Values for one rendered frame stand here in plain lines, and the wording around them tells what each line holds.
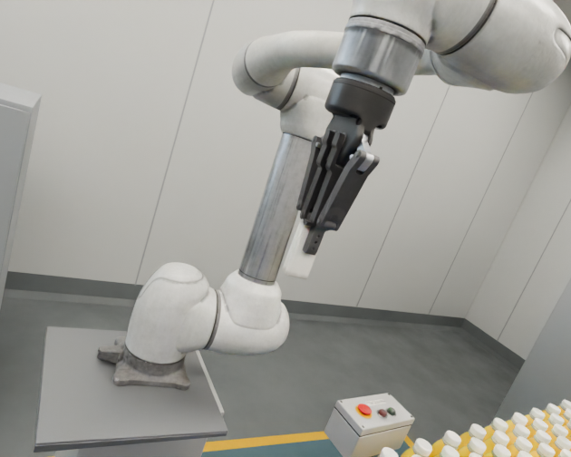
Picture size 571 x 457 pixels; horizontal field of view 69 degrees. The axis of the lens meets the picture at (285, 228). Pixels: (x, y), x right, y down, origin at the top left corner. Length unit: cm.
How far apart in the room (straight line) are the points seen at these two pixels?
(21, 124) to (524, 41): 161
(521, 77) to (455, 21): 13
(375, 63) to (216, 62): 275
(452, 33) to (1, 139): 159
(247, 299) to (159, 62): 229
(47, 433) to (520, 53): 96
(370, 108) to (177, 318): 70
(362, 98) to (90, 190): 283
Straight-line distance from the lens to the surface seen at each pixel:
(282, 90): 98
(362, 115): 46
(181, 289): 99
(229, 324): 105
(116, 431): 98
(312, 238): 49
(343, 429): 113
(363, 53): 47
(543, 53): 59
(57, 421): 99
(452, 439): 125
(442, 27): 51
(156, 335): 103
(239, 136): 328
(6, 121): 182
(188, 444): 117
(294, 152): 101
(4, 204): 189
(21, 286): 344
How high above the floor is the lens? 169
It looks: 13 degrees down
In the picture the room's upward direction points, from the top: 20 degrees clockwise
